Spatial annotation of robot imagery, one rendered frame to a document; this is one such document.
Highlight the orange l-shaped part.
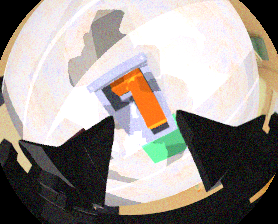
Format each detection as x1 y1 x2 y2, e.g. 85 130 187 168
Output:
110 68 167 129

